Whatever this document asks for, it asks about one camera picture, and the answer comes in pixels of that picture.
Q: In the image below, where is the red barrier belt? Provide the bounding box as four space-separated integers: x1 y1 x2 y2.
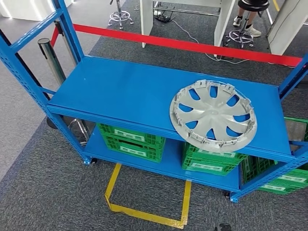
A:
50 24 303 67

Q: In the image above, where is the long white floor cable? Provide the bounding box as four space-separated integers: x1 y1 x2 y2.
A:
172 19 250 65

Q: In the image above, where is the black device under desk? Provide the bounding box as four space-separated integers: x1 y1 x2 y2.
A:
154 9 175 23

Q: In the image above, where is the grey wheel hubcap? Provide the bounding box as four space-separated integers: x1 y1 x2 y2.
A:
169 79 257 153

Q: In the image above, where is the black stanchion post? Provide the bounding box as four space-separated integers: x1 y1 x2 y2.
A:
0 28 58 130

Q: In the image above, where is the black stool chrome base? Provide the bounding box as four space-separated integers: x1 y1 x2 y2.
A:
223 0 270 49
108 0 134 30

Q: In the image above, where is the person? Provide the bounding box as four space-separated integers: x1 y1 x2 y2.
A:
233 6 262 38

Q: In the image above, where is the blue metal shelf rack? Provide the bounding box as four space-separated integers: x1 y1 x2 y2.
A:
0 0 308 204

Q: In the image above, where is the green plastic crate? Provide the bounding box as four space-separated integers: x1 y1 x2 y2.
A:
182 141 248 177
241 117 308 196
97 123 166 163

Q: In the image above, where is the white desk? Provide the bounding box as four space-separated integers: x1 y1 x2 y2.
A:
140 0 236 49
267 0 308 55

